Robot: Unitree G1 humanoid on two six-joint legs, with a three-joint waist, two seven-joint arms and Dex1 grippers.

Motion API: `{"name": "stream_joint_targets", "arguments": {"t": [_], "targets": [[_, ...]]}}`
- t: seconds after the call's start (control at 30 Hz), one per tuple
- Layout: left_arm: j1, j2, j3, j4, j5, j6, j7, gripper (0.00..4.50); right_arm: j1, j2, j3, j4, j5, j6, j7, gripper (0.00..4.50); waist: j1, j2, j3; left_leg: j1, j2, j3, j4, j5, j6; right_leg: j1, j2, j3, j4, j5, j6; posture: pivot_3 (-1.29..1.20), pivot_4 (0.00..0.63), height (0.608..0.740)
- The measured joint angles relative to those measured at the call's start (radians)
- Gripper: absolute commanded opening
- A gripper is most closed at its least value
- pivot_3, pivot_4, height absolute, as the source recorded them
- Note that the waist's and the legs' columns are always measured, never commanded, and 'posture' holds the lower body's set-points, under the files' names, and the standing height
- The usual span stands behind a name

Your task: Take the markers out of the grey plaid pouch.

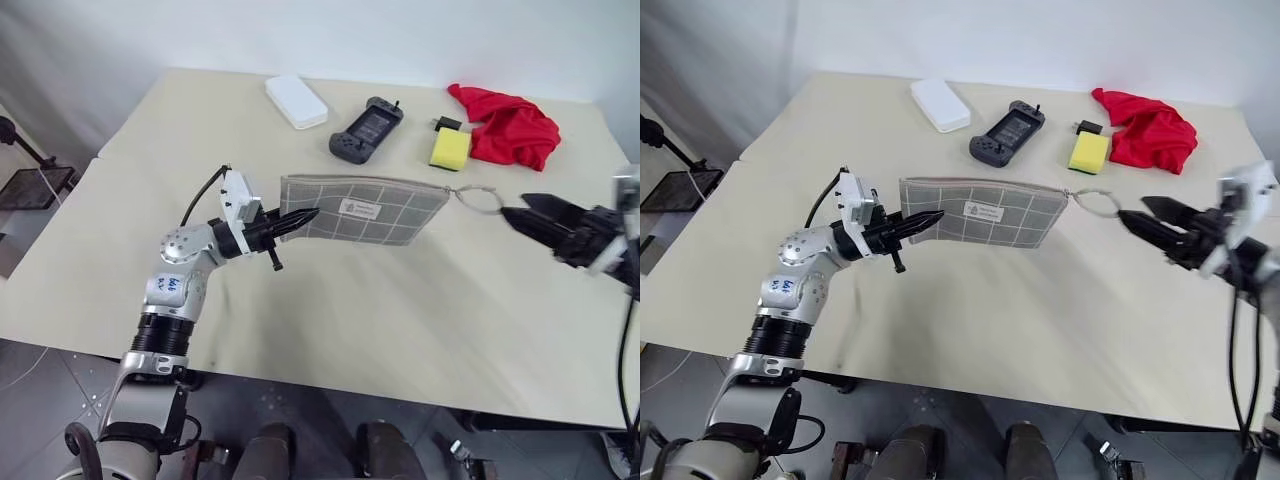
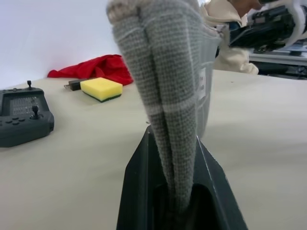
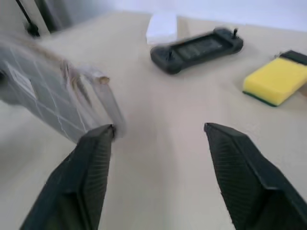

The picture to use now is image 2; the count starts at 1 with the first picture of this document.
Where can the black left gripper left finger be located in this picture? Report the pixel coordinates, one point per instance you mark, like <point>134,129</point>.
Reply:
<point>138,182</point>

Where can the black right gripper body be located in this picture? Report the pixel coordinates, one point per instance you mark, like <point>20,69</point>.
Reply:
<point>273,26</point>

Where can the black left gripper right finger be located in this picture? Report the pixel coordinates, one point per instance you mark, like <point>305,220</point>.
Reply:
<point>216,191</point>

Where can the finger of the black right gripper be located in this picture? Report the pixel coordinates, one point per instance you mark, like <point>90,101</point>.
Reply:
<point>241,38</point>

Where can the person in cream hoodie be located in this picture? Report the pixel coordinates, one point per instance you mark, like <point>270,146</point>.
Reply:
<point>232,60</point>

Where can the grey metal workbench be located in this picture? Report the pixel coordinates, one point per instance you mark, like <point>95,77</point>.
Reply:
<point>278,60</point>

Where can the yellow and green sponge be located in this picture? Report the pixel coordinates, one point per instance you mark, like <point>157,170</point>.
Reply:
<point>100,88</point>

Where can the black power adapter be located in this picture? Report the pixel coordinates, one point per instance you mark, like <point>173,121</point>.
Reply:
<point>73,85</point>

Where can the red cloth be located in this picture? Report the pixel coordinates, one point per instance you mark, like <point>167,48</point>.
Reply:
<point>105,67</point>

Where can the dark grey joystick remote controller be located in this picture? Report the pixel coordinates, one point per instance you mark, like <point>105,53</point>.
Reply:
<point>24,119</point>

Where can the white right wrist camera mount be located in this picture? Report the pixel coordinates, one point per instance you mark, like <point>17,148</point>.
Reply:
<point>299,21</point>

